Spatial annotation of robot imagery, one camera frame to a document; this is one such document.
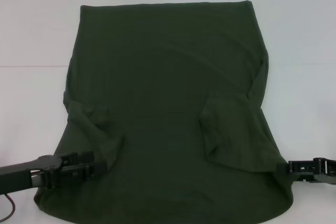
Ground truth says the dark green t-shirt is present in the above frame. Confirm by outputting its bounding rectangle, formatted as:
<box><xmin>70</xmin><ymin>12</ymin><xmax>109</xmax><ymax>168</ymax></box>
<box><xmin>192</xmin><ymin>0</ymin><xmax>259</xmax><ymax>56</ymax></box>
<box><xmin>33</xmin><ymin>0</ymin><xmax>294</xmax><ymax>221</ymax></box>

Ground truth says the thin dark left arm cable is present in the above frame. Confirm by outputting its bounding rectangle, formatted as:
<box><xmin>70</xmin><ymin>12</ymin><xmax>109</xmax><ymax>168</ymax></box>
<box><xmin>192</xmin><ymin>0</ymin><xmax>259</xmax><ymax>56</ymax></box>
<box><xmin>3</xmin><ymin>193</ymin><xmax>18</xmax><ymax>224</ymax></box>

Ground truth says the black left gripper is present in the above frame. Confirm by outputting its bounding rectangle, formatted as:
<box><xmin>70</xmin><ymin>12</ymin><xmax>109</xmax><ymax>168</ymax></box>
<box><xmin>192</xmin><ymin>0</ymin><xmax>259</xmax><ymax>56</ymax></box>
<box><xmin>0</xmin><ymin>151</ymin><xmax>108</xmax><ymax>190</ymax></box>

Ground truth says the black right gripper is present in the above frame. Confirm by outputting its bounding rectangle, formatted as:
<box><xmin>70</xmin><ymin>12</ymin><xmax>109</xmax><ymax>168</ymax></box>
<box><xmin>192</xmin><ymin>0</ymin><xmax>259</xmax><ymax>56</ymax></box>
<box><xmin>277</xmin><ymin>156</ymin><xmax>336</xmax><ymax>186</ymax></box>

